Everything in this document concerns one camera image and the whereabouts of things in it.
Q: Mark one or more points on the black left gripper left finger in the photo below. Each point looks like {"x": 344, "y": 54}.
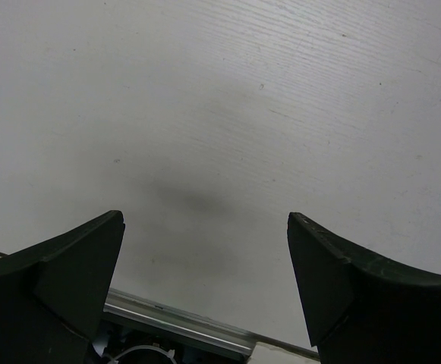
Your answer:
{"x": 52, "y": 294}

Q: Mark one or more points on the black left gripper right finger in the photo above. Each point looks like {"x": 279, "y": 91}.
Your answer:
{"x": 359, "y": 306}

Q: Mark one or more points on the aluminium table rail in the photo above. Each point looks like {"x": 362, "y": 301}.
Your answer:
{"x": 197, "y": 331}

